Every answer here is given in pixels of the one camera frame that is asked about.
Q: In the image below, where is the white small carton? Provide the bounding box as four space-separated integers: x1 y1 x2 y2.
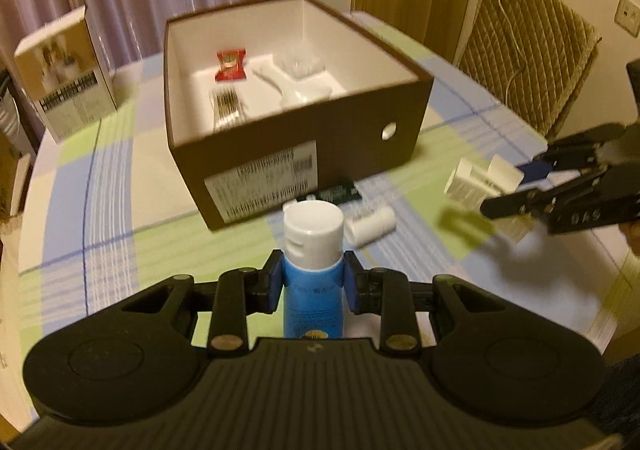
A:
444 154 533 243

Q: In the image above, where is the blue bottle white cap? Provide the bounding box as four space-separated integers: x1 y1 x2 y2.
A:
283 201 344 338

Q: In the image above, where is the red snack packet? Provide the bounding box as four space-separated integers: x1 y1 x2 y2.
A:
215 49 246 83

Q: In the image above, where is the clear box of floss picks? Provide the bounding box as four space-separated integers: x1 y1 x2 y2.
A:
273 51 326 80

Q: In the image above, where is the white cylinder container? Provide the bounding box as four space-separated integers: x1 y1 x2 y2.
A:
344 205 397 248

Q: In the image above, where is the quilted gold chair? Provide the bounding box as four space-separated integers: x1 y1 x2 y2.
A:
458 0 600 140

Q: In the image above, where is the checkered tablecloth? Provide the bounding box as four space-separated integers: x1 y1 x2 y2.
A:
18 14 639 349

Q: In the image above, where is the clear packet of toothpicks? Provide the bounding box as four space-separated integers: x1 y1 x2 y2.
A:
209 87 248 132

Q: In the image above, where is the brown cardboard storage box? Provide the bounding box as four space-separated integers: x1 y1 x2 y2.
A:
164 0 434 230

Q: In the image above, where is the brown cardboard boxes pile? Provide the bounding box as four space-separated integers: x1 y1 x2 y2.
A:
0 134 32 230

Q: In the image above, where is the white product carton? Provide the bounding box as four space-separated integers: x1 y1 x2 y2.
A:
14 6 117 144

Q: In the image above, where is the white power cable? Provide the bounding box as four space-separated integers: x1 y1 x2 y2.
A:
497 0 532 107

